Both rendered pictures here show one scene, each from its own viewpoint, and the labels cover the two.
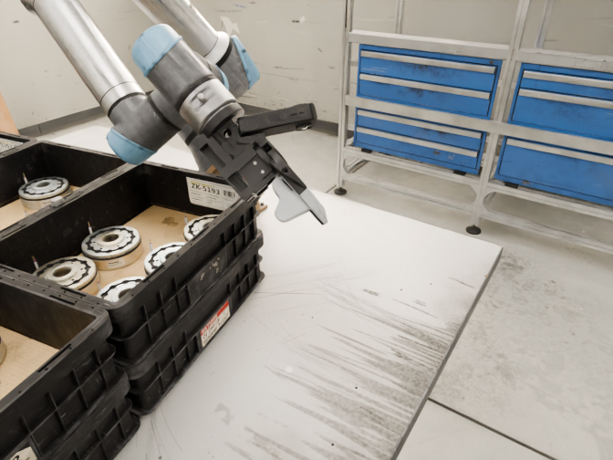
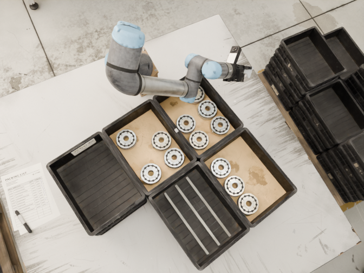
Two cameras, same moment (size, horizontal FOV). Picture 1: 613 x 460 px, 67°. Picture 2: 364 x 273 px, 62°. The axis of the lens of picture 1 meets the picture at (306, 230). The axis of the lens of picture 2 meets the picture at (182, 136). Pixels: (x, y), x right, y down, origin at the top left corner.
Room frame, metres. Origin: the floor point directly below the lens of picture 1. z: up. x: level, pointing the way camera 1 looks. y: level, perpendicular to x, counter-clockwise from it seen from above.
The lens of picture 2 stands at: (0.53, 0.89, 2.34)
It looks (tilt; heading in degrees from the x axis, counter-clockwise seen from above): 72 degrees down; 290
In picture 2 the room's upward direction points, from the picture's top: 11 degrees clockwise
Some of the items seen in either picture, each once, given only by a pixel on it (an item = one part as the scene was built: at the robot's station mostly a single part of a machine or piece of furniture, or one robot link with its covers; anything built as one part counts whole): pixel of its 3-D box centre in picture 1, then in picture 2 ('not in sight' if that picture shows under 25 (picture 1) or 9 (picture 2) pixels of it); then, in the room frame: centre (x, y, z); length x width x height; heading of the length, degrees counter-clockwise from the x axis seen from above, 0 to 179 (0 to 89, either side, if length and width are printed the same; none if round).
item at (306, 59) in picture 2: not in sight; (299, 71); (0.24, -0.62, 0.37); 0.40 x 0.30 x 0.45; 146
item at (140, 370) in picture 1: (150, 292); not in sight; (0.68, 0.30, 0.76); 0.40 x 0.30 x 0.12; 156
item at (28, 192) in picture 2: not in sight; (28, 196); (1.23, 1.09, 0.70); 0.33 x 0.23 x 0.01; 147
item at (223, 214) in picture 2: not in sight; (197, 214); (0.43, 0.73, 0.87); 0.40 x 0.30 x 0.11; 156
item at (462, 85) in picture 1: (417, 109); not in sight; (2.33, -0.57, 0.60); 0.72 x 0.03 x 0.56; 57
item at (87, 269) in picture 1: (63, 275); (199, 139); (0.61, 0.40, 0.86); 0.10 x 0.10 x 0.01
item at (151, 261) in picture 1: (174, 259); (207, 109); (0.65, 0.23, 0.86); 0.10 x 0.10 x 0.01
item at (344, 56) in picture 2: not in sight; (334, 60); (0.02, -0.96, 0.26); 0.40 x 0.30 x 0.23; 147
